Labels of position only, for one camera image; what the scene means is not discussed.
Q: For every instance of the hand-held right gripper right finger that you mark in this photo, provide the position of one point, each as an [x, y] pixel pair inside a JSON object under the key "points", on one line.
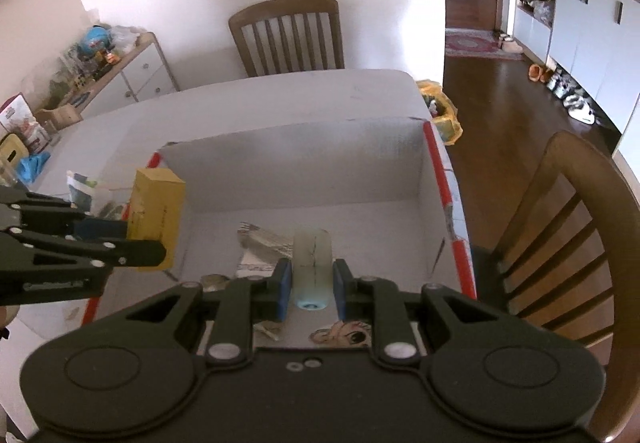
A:
{"points": [[341, 292]]}

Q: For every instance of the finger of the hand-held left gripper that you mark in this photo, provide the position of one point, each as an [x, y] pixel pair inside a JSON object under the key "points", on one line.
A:
{"points": [[130, 252], [97, 227]]}

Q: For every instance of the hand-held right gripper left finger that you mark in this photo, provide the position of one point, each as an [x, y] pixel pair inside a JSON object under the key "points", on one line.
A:
{"points": [[284, 290]]}

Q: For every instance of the yellow cardboard box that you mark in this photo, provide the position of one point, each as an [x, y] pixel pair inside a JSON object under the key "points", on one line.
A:
{"points": [[156, 203]]}

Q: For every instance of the large white cardboard box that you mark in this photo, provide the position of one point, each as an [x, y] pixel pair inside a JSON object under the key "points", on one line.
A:
{"points": [[300, 168]]}

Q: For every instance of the white snack pouch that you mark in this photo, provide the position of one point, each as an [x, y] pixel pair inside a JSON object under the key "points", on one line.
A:
{"points": [[82, 190]]}

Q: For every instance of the cartoon printed card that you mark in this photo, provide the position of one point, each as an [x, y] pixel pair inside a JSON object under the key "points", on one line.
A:
{"points": [[345, 334]]}

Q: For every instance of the silver striped packet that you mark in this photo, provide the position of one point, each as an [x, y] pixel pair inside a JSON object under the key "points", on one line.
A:
{"points": [[260, 243]]}

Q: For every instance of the blue cloth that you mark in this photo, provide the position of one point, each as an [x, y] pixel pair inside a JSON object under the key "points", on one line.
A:
{"points": [[34, 167]]}

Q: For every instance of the small clear glass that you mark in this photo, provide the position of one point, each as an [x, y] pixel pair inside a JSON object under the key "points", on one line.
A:
{"points": [[52, 134]]}

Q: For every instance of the yellow slotted container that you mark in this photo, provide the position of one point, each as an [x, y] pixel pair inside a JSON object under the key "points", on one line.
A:
{"points": [[11, 150]]}

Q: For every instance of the light wooden holder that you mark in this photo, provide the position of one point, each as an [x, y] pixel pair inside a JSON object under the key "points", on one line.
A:
{"points": [[60, 115]]}

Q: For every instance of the red and white box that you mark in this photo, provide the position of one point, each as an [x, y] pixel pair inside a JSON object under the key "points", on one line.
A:
{"points": [[20, 120]]}

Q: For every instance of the white wooden-top sideboard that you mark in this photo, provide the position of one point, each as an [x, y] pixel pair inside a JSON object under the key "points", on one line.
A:
{"points": [[145, 73]]}

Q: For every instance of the blue globe toy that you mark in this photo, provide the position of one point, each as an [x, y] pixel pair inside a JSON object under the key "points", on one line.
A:
{"points": [[95, 40]]}

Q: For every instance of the yellow plastic bag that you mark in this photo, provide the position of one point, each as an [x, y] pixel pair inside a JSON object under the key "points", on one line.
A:
{"points": [[447, 115]]}

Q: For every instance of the brown wooden slat-back chair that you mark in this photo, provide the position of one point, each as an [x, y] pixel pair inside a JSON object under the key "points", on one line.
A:
{"points": [[285, 35], [565, 233]]}

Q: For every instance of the red patterned rug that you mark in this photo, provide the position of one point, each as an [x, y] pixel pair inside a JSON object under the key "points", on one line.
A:
{"points": [[475, 44]]}

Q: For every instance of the orange slippers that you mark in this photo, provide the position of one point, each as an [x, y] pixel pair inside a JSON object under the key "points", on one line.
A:
{"points": [[539, 73]]}

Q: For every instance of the row of shoes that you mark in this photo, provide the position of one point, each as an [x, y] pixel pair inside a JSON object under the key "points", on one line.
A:
{"points": [[572, 95]]}

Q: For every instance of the white tall cabinet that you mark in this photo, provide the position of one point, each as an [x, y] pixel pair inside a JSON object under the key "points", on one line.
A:
{"points": [[590, 33]]}

